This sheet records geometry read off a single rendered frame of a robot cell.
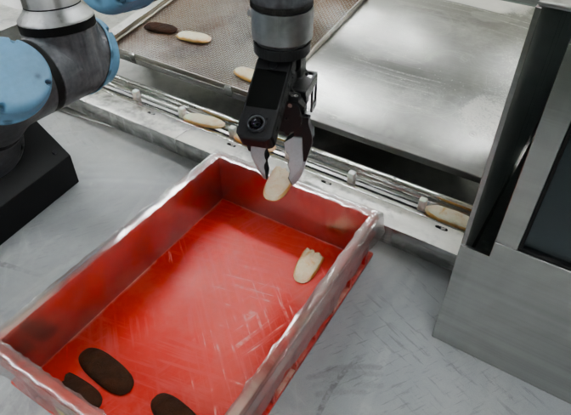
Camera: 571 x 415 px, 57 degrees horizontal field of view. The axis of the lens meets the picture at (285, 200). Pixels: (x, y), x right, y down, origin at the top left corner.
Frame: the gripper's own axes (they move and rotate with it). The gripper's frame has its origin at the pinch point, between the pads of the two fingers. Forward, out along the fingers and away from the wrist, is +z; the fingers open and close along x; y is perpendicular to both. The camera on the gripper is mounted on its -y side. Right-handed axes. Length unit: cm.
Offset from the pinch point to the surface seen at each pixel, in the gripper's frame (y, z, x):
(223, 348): -19.1, 16.8, 2.0
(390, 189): 19.9, 14.2, -15.1
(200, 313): -14.6, 16.8, 7.6
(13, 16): 53, 7, 93
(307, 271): -2.6, 15.9, -5.6
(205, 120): 29.8, 13.3, 26.5
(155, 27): 59, 8, 53
